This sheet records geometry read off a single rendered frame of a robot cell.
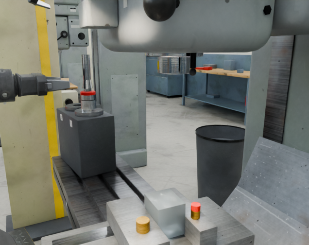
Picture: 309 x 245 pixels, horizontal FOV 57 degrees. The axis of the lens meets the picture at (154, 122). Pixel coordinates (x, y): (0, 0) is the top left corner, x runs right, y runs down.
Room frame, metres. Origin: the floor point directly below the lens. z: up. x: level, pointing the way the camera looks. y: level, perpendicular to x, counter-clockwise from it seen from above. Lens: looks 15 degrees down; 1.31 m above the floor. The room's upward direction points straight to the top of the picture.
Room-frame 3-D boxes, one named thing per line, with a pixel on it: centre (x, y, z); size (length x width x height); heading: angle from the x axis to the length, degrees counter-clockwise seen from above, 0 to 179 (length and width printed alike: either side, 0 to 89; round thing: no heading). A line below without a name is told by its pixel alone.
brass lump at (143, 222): (0.39, 0.02, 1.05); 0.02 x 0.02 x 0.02
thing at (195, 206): (0.43, -0.07, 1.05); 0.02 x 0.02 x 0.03
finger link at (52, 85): (0.78, 0.26, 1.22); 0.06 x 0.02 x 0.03; 121
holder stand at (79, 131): (0.92, 0.24, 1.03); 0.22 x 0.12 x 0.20; 34
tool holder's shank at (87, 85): (0.88, 0.21, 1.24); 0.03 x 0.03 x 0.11
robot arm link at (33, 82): (0.78, 0.37, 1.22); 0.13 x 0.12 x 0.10; 31
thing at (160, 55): (0.42, -0.03, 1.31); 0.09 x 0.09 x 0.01
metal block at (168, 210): (0.45, -0.02, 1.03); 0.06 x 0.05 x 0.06; 24
